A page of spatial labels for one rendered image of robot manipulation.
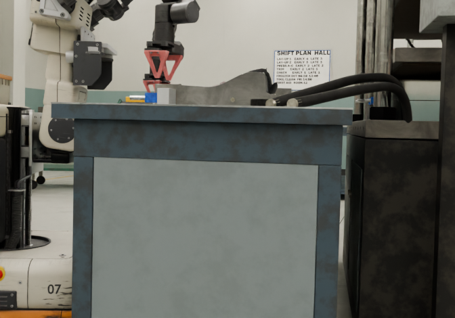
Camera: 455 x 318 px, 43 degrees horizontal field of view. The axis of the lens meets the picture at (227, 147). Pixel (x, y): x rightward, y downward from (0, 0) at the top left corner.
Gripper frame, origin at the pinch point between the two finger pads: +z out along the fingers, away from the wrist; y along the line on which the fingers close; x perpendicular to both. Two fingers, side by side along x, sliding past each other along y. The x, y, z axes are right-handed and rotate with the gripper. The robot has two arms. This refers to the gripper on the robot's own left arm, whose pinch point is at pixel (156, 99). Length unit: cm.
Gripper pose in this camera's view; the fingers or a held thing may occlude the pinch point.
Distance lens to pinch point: 218.6
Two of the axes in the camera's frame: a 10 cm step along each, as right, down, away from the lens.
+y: 2.4, -0.2, 9.7
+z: -0.2, 10.0, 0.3
